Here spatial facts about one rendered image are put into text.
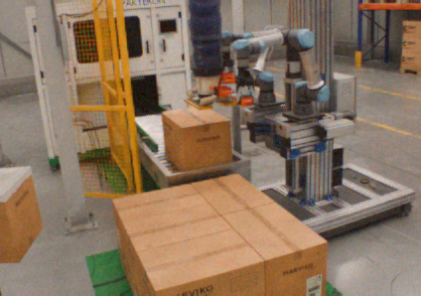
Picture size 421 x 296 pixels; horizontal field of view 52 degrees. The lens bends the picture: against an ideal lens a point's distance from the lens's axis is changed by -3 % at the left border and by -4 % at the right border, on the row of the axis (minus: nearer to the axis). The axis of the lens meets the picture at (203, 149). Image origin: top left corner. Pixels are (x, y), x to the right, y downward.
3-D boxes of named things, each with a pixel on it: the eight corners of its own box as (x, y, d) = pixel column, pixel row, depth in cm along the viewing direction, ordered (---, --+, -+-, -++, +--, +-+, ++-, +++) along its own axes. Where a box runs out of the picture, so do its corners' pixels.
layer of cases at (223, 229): (118, 247, 334) (111, 199, 321) (239, 219, 365) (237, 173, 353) (163, 353, 227) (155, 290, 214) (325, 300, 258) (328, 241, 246)
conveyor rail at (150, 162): (115, 129, 555) (113, 114, 549) (119, 128, 556) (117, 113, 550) (169, 199, 348) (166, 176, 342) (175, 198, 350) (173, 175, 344)
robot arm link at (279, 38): (286, 27, 299) (229, 38, 275) (298, 27, 291) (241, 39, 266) (287, 44, 303) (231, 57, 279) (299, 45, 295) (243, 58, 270)
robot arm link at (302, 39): (317, 94, 316) (295, 25, 289) (334, 97, 304) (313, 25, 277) (306, 103, 312) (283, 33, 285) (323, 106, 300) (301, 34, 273)
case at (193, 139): (165, 155, 404) (161, 111, 391) (207, 147, 416) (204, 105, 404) (186, 177, 350) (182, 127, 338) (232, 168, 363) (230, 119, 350)
